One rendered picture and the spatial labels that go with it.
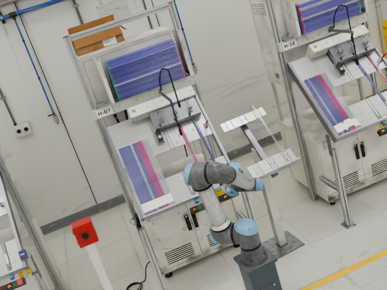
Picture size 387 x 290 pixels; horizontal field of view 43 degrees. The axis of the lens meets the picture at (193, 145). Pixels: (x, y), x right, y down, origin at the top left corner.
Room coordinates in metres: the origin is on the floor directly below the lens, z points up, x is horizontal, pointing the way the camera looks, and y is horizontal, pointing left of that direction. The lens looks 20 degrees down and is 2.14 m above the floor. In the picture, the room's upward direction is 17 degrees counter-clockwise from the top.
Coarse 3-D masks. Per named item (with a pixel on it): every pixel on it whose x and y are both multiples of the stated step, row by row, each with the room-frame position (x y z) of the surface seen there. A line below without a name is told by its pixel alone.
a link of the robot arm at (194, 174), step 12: (192, 168) 2.28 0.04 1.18; (204, 168) 2.24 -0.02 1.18; (192, 180) 2.26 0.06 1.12; (204, 180) 2.23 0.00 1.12; (204, 192) 2.28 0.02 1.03; (204, 204) 2.31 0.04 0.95; (216, 204) 2.30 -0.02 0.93; (216, 216) 2.30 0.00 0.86; (216, 228) 2.31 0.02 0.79; (228, 228) 2.31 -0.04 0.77; (216, 240) 2.33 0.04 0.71; (228, 240) 2.30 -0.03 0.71
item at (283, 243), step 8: (256, 152) 3.11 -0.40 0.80; (256, 160) 3.12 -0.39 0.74; (264, 184) 3.11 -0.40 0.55; (264, 192) 3.12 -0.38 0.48; (272, 192) 3.12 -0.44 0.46; (272, 200) 3.11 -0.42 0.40; (272, 208) 3.11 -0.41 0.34; (272, 216) 3.11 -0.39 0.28; (272, 224) 3.13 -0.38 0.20; (280, 224) 3.12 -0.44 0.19; (280, 232) 3.11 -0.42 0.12; (288, 232) 3.26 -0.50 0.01; (272, 240) 3.22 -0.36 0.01; (280, 240) 3.11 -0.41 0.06; (288, 240) 3.16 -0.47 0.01; (296, 240) 3.13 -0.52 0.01; (272, 248) 3.12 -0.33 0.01; (280, 248) 3.09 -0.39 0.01; (288, 248) 3.06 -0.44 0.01; (296, 248) 3.03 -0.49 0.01; (280, 256) 3.00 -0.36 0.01
